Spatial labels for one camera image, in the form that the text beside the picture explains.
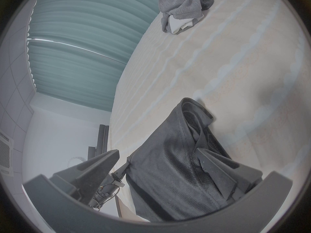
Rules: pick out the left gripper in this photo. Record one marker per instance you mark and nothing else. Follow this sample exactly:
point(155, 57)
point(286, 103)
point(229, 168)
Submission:
point(109, 190)

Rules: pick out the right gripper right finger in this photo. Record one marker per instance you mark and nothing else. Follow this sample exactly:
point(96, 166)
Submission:
point(230, 173)

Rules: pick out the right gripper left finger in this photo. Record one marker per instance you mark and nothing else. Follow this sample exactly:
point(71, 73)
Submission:
point(85, 178)

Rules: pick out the black T-shirt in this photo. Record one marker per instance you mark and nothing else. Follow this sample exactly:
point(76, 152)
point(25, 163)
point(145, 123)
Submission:
point(170, 166)

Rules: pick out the bed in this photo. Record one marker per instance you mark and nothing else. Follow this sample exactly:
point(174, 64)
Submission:
point(230, 69)

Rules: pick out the round white mirror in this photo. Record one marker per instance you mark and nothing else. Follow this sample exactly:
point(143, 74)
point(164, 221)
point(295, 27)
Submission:
point(75, 160)

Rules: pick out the white ceiling vent grille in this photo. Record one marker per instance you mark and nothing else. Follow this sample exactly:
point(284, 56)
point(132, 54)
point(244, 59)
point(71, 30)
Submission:
point(6, 152)

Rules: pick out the blue-green curtain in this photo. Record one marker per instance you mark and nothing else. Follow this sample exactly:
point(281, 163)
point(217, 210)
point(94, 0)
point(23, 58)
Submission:
point(73, 81)
point(97, 16)

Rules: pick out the white garment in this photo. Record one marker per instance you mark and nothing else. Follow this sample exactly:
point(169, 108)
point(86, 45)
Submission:
point(178, 25)

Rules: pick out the grey garment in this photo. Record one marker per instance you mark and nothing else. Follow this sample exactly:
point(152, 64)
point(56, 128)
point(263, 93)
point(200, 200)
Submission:
point(179, 3)

